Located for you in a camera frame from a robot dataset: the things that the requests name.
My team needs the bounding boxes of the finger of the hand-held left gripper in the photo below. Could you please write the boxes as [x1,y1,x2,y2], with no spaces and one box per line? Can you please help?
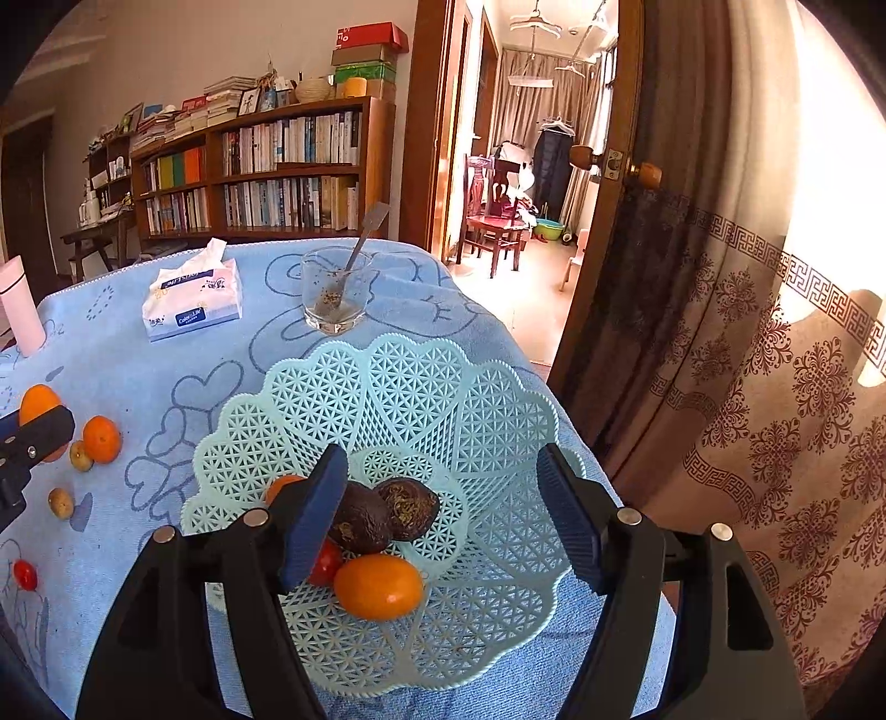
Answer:
[0,405,76,533]

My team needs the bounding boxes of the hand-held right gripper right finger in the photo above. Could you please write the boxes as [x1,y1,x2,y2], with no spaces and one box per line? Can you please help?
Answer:
[536,443,807,720]

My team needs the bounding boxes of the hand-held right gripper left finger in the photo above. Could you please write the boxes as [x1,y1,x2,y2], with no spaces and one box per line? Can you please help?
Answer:
[75,443,351,720]

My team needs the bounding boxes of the small mandarin orange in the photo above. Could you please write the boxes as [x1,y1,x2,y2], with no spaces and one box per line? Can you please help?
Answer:
[82,415,123,464]
[18,384,70,464]
[265,474,307,506]

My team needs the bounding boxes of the dark brown wrinkled fruit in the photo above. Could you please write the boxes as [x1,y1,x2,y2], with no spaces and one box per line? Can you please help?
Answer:
[327,481,393,555]
[374,477,441,542]

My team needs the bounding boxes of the large red tomato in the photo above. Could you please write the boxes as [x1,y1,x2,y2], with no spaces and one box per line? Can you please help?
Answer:
[306,536,345,588]

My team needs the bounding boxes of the large orange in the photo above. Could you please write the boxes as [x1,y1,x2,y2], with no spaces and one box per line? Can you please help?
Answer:
[333,554,425,622]

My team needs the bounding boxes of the light green lattice plastic basket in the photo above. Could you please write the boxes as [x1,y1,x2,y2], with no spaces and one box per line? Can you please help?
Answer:
[180,332,588,693]

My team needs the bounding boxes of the pink thermos bottle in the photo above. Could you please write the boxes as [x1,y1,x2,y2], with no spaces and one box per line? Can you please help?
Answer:
[0,256,47,357]

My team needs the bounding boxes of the white and blue tissue pack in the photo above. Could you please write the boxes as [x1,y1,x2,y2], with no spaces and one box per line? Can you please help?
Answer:
[142,237,245,343]

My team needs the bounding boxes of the wooden side table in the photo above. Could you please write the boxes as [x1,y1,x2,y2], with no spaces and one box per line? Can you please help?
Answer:
[61,214,136,281]

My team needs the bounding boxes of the clear drinking glass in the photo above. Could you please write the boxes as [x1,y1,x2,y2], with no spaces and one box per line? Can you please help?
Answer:
[300,247,375,337]

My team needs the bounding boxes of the patterned door curtain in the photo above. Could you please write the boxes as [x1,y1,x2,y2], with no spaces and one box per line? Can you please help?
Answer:
[602,0,886,700]

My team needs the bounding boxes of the dark wooden door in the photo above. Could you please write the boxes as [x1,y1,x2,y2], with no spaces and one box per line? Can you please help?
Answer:
[0,114,56,299]

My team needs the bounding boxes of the wooden door with knobs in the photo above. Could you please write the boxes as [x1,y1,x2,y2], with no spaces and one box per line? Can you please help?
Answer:
[547,0,664,395]

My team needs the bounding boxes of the white plastic stool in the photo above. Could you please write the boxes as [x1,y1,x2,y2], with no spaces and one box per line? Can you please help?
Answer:
[559,228,589,292]

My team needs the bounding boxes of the small wooden shelf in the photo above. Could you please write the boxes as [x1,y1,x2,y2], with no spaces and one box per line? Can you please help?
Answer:
[84,131,136,229]

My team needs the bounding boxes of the red wooden chair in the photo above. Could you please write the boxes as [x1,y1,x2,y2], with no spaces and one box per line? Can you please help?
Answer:
[465,153,530,279]

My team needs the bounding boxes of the metal spoon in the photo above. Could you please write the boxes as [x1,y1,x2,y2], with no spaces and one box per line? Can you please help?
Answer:
[339,202,390,292]

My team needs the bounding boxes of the dark hanging coat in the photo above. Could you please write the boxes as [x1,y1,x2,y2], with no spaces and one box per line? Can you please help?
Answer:
[533,125,579,223]

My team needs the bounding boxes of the wooden bookshelf with books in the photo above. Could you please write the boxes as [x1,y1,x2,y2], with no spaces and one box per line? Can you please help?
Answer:
[130,95,397,243]

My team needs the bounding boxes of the stack of books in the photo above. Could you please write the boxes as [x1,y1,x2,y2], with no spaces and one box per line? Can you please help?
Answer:
[131,76,257,150]

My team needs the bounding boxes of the beige curtain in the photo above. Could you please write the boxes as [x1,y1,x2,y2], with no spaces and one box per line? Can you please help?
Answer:
[502,48,610,209]

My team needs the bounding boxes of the stack of cardboard boxes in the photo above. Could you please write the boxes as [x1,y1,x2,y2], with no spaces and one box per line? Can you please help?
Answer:
[331,45,399,101]

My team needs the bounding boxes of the red box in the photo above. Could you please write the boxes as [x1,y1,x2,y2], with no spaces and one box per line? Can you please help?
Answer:
[336,22,409,53]

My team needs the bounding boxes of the clothes hangers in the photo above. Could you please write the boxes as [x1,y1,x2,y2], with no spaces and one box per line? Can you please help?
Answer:
[508,0,617,43]

